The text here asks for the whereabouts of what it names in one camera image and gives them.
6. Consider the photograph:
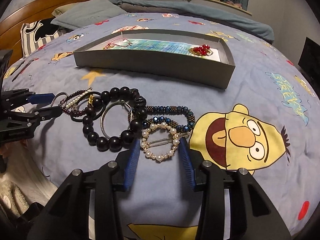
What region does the blue cartoon printed bedsheet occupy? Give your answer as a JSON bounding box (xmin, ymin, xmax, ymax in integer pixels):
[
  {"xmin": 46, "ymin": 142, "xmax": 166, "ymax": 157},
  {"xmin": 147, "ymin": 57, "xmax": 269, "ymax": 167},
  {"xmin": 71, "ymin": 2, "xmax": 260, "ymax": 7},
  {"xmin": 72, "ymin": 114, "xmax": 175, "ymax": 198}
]
[{"xmin": 0, "ymin": 11, "xmax": 320, "ymax": 240}]

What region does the black hair tie star charm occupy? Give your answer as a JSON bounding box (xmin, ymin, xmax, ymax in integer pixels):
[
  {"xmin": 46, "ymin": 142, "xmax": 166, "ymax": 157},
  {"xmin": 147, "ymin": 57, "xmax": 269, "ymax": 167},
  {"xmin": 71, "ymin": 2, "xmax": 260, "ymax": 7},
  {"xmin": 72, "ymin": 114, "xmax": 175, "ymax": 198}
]
[{"xmin": 71, "ymin": 94, "xmax": 107, "ymax": 124}]

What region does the blue bead bracelet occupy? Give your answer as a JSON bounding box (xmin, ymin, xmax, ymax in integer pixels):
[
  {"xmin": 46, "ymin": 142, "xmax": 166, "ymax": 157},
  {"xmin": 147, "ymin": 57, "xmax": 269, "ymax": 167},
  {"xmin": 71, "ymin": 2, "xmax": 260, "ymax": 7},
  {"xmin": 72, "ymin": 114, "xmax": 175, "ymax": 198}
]
[{"xmin": 128, "ymin": 105, "xmax": 196, "ymax": 133}]

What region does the striped black white pillow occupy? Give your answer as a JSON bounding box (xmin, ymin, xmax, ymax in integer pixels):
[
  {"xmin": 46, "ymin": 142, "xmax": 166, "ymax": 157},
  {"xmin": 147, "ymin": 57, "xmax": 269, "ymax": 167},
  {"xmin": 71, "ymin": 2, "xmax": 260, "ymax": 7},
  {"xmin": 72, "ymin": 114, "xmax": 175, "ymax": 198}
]
[{"xmin": 20, "ymin": 19, "xmax": 69, "ymax": 57}]

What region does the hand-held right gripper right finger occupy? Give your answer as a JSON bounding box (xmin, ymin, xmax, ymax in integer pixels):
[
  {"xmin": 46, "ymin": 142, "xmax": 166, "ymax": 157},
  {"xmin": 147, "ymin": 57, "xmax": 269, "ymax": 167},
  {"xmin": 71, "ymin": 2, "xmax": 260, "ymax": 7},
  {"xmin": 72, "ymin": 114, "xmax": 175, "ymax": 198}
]
[{"xmin": 178, "ymin": 137, "xmax": 292, "ymax": 240}]

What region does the blue green paper liner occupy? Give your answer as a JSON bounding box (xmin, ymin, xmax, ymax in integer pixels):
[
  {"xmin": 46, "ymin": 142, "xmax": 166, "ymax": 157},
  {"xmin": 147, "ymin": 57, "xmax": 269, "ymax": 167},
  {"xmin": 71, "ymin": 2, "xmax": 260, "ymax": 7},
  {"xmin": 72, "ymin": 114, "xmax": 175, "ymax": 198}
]
[{"xmin": 87, "ymin": 36, "xmax": 222, "ymax": 62}]

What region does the beige fluffy cloth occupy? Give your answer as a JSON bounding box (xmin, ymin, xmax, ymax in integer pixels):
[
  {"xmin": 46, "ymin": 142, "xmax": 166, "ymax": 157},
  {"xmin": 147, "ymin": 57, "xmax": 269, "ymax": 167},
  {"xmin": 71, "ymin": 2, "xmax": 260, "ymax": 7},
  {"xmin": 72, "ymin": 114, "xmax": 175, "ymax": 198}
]
[{"xmin": 0, "ymin": 179, "xmax": 29, "ymax": 219}]

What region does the pink string bracelet with charm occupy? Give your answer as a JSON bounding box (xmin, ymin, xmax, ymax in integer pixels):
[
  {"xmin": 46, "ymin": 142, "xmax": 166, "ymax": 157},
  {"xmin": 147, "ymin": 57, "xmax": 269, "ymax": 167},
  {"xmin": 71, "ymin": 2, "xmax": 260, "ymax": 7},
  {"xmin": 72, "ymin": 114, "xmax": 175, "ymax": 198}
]
[{"xmin": 103, "ymin": 37, "xmax": 133, "ymax": 50}]

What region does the round pearl hair clip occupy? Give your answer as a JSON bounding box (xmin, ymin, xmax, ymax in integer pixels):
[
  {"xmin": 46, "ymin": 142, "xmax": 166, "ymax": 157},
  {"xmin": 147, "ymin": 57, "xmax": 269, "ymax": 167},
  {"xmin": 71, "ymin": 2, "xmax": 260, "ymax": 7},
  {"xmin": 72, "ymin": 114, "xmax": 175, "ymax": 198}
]
[{"xmin": 141, "ymin": 122, "xmax": 190, "ymax": 162}]

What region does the dark bead bracelet gold charm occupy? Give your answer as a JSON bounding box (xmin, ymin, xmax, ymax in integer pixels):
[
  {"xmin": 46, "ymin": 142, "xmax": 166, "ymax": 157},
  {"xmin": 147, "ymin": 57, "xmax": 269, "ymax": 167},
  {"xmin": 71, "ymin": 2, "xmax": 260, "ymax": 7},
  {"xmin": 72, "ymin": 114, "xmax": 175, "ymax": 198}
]
[{"xmin": 59, "ymin": 87, "xmax": 97, "ymax": 117}]

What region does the grey pillow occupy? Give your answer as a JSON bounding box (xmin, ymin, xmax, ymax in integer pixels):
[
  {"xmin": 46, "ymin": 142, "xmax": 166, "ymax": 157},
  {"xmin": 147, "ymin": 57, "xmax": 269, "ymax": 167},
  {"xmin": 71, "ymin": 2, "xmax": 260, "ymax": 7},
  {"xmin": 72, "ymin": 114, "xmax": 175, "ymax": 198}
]
[{"xmin": 51, "ymin": 0, "xmax": 128, "ymax": 30}]

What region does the blue grey duvet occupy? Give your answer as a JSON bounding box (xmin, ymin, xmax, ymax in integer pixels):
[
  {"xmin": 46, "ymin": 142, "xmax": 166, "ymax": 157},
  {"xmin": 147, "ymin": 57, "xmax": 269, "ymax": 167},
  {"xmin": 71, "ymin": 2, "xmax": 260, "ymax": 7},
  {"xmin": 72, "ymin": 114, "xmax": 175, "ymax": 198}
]
[{"xmin": 107, "ymin": 0, "xmax": 274, "ymax": 43}]

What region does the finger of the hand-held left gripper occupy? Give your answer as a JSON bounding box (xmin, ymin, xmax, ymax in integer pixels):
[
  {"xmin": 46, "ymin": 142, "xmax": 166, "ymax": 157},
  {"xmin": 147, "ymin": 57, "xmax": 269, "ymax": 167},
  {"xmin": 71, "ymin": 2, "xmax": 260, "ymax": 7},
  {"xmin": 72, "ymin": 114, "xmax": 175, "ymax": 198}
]
[
  {"xmin": 7, "ymin": 105, "xmax": 63, "ymax": 128},
  {"xmin": 1, "ymin": 88, "xmax": 55, "ymax": 110}
]

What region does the red bead jewelry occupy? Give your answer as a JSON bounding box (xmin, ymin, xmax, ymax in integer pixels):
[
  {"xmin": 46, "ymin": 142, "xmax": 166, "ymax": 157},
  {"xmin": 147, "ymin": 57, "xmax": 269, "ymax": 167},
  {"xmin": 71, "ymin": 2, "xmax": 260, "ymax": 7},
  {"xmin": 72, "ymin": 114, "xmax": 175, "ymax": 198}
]
[{"xmin": 190, "ymin": 44, "xmax": 213, "ymax": 55}]

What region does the large silver hoop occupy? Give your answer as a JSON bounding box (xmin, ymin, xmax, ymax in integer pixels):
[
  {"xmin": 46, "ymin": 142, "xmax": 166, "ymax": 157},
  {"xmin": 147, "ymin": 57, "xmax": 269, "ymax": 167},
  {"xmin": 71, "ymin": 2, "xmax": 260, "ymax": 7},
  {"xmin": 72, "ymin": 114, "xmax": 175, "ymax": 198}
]
[{"xmin": 100, "ymin": 100, "xmax": 132, "ymax": 141}]

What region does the large black bead bracelet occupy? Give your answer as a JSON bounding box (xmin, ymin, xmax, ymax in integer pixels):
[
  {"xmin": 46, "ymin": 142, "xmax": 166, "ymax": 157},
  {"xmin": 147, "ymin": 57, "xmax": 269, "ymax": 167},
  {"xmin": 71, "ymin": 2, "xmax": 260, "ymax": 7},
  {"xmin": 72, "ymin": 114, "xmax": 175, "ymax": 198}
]
[{"xmin": 82, "ymin": 86, "xmax": 148, "ymax": 153}]

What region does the small silver key ring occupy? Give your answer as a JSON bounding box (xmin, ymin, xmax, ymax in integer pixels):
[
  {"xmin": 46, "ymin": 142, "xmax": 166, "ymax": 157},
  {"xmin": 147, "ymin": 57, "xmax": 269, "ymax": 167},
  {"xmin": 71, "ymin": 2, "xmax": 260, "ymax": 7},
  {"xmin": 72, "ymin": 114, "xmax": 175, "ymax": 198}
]
[{"xmin": 51, "ymin": 92, "xmax": 69, "ymax": 108}]

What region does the grey cardboard box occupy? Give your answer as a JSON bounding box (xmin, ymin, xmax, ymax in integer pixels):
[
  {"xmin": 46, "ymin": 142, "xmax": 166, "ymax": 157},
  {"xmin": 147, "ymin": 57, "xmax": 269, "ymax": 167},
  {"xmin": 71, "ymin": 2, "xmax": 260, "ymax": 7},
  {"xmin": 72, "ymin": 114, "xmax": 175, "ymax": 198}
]
[{"xmin": 73, "ymin": 29, "xmax": 236, "ymax": 90}]

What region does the pearl bar hair clip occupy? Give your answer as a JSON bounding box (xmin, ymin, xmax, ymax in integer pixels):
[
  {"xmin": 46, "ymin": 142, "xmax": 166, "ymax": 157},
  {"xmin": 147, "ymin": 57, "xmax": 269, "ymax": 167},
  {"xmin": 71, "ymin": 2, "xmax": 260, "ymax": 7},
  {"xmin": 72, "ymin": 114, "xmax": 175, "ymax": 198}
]
[{"xmin": 65, "ymin": 88, "xmax": 93, "ymax": 108}]

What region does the wooden headboard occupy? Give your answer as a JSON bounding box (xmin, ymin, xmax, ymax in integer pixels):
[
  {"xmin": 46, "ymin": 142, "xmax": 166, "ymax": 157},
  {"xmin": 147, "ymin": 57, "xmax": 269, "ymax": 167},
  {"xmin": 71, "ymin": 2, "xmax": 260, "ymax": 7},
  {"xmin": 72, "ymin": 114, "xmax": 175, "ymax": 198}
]
[{"xmin": 0, "ymin": 0, "xmax": 114, "ymax": 48}]

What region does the black television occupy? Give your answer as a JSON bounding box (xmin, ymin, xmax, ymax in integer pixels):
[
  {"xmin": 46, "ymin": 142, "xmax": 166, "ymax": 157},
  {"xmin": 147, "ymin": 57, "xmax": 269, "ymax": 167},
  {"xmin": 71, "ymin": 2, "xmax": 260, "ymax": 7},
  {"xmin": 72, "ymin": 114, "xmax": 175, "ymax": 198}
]
[{"xmin": 299, "ymin": 37, "xmax": 320, "ymax": 85}]

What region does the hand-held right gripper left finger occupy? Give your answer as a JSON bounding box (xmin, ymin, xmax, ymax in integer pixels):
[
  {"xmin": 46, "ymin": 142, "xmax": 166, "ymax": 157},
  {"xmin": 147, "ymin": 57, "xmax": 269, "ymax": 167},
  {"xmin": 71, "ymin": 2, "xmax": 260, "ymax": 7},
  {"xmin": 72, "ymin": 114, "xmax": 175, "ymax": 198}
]
[{"xmin": 26, "ymin": 139, "xmax": 141, "ymax": 240}]

